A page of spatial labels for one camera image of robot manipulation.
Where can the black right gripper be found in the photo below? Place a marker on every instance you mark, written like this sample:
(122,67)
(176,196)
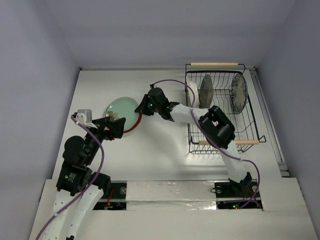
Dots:
(147,104)

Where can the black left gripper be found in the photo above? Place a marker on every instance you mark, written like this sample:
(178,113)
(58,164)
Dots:
(117,126)

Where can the red teal plate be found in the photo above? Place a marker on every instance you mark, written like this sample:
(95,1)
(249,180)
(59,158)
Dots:
(135,124)

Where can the green glass plate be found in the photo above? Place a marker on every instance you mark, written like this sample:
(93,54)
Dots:
(123,107)

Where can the white deep plate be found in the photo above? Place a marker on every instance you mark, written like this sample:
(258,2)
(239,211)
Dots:
(193,94)

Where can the grey reindeer plate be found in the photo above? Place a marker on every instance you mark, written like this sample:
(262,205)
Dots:
(206,92)

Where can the blue floral plate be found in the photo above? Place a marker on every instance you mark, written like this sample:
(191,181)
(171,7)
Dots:
(238,93)

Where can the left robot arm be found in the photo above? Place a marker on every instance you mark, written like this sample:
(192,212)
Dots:
(78,187)

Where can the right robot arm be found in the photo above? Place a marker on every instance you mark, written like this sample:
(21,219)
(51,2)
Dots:
(214,125)

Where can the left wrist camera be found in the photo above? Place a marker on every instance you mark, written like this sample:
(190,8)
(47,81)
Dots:
(85,115)

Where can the black wire dish rack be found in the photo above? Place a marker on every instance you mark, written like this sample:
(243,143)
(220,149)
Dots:
(246,130)

